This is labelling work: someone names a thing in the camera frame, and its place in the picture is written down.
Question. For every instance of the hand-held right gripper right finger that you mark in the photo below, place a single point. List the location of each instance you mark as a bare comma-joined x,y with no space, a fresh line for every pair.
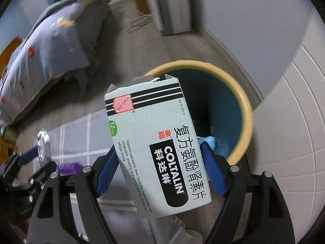
213,167

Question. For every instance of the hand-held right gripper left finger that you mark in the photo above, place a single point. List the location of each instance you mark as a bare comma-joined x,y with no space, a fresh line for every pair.
108,167

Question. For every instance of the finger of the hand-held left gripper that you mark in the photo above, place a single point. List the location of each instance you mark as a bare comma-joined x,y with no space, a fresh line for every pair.
28,156
43,172

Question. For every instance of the shiny clear plastic wrapper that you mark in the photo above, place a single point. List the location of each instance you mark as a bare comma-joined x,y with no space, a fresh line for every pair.
43,144

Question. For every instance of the blue plastic packet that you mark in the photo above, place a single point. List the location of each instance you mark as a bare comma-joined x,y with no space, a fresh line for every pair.
218,144

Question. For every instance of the pale green medicine box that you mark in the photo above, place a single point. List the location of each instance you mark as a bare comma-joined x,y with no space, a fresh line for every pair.
152,132

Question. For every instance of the yellow-rimmed teal waste bin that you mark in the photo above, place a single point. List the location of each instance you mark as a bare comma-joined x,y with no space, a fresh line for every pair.
223,101

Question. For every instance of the wooden nightstand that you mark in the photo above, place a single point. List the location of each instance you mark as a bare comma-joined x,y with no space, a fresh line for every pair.
5,146

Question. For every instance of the purple comb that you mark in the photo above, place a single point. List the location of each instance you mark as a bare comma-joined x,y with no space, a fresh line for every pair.
68,168

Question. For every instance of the grey rug with white lines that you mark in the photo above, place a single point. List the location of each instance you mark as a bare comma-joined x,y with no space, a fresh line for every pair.
76,137

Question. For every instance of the wooden headboard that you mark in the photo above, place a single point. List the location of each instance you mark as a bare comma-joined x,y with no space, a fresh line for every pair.
11,47

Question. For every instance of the bed with grey skirt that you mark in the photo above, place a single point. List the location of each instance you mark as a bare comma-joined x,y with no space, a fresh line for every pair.
99,25

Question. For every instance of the white standing air conditioner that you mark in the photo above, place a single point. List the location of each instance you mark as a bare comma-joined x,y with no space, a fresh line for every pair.
177,10

